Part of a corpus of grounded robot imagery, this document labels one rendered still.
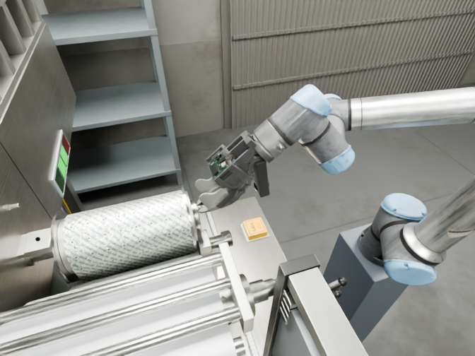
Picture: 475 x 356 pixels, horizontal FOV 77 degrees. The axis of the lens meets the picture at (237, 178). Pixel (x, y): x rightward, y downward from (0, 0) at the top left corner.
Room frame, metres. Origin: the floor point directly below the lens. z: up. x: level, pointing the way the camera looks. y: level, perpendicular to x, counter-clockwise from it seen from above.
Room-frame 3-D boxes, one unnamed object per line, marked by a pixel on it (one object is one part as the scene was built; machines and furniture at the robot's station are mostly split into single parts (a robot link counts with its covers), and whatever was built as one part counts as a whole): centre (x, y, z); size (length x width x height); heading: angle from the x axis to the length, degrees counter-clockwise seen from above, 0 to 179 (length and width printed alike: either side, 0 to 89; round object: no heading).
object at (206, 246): (0.41, 0.06, 1.05); 0.06 x 0.05 x 0.31; 108
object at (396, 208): (0.58, -0.49, 1.07); 0.13 x 0.12 x 0.14; 167
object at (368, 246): (0.58, -0.49, 0.95); 0.15 x 0.15 x 0.10
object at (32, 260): (0.34, 0.39, 1.25); 0.07 x 0.04 x 0.04; 108
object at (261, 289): (0.22, -0.05, 1.34); 0.06 x 0.03 x 0.03; 108
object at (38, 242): (0.34, 0.39, 1.28); 0.06 x 0.05 x 0.02; 108
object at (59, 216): (0.35, 0.35, 1.25); 0.15 x 0.01 x 0.15; 18
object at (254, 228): (0.66, -0.06, 0.91); 0.07 x 0.07 x 0.02; 18
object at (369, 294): (0.58, -0.49, 0.45); 0.20 x 0.20 x 0.90; 18
